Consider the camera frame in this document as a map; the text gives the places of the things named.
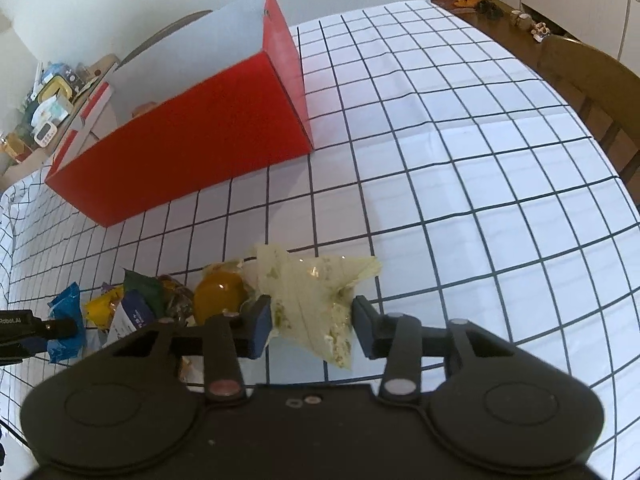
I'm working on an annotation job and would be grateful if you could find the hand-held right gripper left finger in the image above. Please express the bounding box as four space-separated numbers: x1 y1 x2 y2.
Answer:
107 296 273 403

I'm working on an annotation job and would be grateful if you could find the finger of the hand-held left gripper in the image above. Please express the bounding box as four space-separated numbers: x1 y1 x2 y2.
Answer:
0 310 81 343
0 337 51 367

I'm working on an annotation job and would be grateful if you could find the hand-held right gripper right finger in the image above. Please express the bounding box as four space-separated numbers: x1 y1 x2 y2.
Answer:
351 296 521 406

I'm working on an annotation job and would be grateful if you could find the yellow snack packet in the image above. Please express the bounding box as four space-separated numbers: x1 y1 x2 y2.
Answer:
84 285 126 331

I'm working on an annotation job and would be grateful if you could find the pale green snack packet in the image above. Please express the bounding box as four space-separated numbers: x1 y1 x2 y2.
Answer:
252 242 383 372

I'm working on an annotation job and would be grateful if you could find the white and blue snack packet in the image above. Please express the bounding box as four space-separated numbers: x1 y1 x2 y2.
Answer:
107 290 158 346

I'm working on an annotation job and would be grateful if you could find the red cardboard box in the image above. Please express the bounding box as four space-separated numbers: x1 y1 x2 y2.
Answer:
44 0 315 229

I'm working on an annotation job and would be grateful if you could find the orange jelly cup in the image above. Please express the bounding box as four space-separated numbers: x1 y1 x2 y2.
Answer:
192 260 258 326

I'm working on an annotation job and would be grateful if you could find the clear brown snack wrapper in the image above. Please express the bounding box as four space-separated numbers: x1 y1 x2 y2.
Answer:
157 275 197 326

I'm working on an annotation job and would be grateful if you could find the dark green snack packet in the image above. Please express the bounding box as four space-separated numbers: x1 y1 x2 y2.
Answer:
122 268 168 318

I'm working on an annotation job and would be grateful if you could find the wooden side cabinet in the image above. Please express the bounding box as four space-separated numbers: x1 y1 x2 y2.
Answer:
0 52 121 192

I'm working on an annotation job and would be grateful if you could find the orange drink bottle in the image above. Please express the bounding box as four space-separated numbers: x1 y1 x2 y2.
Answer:
0 132 27 162

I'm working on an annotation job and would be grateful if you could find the white checked tablecloth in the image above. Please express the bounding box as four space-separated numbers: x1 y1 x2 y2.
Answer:
0 0 633 480

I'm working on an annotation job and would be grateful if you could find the white kitchen timer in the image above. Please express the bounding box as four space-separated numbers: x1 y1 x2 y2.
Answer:
34 121 59 147

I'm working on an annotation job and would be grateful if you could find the white tissue pack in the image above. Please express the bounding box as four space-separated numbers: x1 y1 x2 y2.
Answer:
30 95 74 127

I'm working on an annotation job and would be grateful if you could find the yellow storage box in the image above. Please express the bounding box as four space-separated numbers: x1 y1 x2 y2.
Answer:
39 76 76 104

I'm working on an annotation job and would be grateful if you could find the brown wooden chair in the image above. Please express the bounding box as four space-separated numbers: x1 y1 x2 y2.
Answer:
536 34 640 186

